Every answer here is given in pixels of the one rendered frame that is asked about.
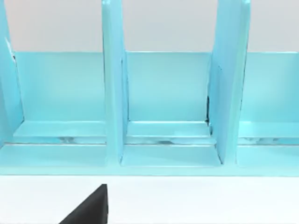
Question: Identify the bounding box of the light blue rack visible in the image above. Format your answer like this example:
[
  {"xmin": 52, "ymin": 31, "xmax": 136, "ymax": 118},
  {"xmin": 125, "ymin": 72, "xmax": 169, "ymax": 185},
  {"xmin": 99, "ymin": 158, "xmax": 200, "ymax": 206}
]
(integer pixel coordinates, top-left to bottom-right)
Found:
[{"xmin": 0, "ymin": 0, "xmax": 299, "ymax": 177}]

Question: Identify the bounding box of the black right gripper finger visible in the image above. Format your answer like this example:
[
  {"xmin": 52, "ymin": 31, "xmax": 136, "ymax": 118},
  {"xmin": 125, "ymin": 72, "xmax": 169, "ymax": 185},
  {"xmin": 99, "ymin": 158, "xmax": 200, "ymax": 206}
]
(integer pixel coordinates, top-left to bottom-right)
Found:
[{"xmin": 58, "ymin": 183, "xmax": 109, "ymax": 224}]

